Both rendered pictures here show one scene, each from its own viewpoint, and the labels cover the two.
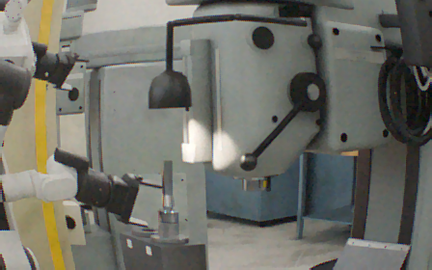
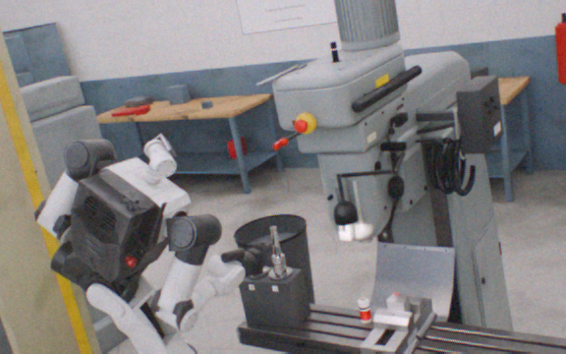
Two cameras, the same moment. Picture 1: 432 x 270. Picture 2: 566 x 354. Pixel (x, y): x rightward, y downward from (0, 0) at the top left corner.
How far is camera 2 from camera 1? 1.33 m
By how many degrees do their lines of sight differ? 30
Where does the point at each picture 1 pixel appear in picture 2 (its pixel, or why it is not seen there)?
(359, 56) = (411, 151)
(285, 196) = not seen: hidden behind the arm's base
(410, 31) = (474, 133)
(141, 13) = not seen: outside the picture
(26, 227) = (41, 301)
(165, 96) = (351, 218)
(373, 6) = (413, 109)
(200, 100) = not seen: hidden behind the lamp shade
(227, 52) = (362, 182)
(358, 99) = (413, 178)
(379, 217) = (407, 229)
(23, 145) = (27, 228)
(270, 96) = (382, 198)
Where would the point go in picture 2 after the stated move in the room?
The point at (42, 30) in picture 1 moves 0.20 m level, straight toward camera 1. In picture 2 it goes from (12, 125) to (29, 128)
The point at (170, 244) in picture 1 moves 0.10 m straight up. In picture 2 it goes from (288, 278) to (282, 254)
